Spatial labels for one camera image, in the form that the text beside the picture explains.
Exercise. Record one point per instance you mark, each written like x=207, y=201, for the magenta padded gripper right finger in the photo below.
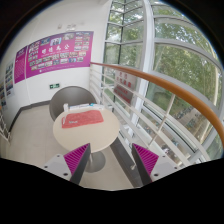
x=151, y=166

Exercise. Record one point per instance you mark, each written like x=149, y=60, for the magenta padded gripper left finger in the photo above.
x=70, y=166

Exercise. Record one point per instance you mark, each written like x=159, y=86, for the red towel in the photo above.
x=82, y=119

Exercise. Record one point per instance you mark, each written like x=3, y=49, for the round beige table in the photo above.
x=99, y=136

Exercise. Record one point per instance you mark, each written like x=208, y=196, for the white metal railing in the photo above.
x=146, y=123

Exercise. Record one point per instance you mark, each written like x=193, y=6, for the white box on table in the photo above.
x=67, y=108

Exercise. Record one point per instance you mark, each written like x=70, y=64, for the grey round-backed chair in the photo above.
x=71, y=95

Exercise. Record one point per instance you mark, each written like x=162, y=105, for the orange wooden handrail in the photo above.
x=187, y=96

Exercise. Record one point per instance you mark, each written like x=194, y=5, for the green exit sign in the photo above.
x=52, y=86

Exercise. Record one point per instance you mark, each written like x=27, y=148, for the red white notice sign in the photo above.
x=125, y=85

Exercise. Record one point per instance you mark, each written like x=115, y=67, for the photo wall poster left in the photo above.
x=9, y=79

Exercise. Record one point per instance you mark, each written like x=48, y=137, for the large magenta wall poster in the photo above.
x=58, y=52

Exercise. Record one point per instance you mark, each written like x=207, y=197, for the narrow magenta wall poster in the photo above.
x=19, y=69

